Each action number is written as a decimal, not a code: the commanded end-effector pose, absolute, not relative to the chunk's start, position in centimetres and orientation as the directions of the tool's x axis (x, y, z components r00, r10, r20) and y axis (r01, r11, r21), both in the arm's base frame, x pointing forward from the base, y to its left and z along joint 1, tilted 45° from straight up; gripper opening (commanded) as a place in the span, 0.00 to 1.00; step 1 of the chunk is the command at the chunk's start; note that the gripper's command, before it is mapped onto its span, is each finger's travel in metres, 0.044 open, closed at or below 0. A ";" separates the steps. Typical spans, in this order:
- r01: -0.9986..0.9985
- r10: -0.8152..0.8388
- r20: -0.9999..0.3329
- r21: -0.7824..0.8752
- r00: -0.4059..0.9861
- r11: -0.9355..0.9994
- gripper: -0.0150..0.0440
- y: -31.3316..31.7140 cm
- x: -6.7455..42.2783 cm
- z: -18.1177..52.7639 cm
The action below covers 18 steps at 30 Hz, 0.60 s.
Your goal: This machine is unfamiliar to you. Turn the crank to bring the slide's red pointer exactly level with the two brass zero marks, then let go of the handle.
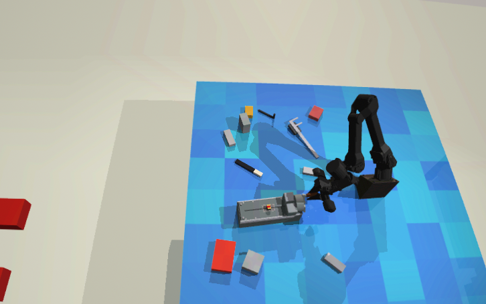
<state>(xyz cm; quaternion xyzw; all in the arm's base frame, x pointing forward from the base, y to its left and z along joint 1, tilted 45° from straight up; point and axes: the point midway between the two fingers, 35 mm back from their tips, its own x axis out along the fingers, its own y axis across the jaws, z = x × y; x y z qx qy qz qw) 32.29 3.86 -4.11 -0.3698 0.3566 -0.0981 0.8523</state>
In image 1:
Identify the orange-brown rectangular block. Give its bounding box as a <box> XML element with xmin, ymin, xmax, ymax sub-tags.
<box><xmin>245</xmin><ymin>106</ymin><xmax>253</xmax><ymax>119</ymax></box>

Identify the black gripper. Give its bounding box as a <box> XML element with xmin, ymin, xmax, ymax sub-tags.
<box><xmin>307</xmin><ymin>167</ymin><xmax>342</xmax><ymax>213</ymax></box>

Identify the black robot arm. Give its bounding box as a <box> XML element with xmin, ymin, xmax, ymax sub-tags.
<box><xmin>314</xmin><ymin>94</ymin><xmax>397</xmax><ymax>195</ymax></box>

